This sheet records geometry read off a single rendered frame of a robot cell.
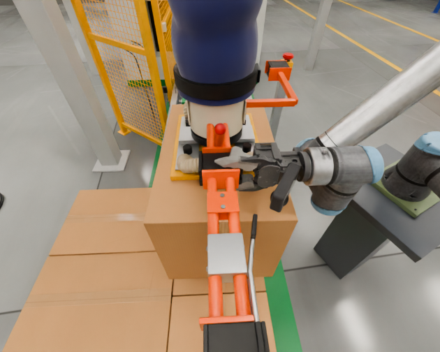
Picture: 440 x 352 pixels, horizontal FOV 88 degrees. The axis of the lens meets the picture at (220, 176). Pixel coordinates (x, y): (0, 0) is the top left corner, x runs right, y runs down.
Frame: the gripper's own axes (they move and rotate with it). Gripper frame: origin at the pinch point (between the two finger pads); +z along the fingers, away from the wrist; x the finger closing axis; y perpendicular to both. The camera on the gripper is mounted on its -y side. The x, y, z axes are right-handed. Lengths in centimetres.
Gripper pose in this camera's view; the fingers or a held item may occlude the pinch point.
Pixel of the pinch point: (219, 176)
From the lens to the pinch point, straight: 51.3
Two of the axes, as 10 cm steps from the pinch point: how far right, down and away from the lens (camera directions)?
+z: -10.0, 0.3, -0.3
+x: 0.0, -6.8, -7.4
